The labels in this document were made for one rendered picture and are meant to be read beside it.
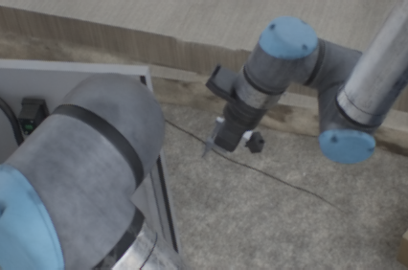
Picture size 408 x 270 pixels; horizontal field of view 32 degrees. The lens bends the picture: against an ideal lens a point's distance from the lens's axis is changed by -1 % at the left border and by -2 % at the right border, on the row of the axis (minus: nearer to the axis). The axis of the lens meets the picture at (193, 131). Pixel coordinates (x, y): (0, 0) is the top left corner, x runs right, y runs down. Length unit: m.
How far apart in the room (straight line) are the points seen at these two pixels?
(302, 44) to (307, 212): 1.29
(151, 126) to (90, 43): 2.08
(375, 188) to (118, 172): 1.93
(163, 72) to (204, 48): 0.22
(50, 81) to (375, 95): 0.53
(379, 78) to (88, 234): 0.59
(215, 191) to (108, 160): 1.87
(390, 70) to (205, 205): 1.49
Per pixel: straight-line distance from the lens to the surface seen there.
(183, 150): 2.67
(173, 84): 2.72
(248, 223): 2.46
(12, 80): 1.27
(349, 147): 1.21
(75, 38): 2.83
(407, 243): 2.30
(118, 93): 0.73
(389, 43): 1.09
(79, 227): 0.67
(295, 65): 1.27
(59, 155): 0.68
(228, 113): 1.39
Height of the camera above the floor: 2.03
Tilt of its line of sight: 48 degrees down
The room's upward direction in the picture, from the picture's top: 7 degrees counter-clockwise
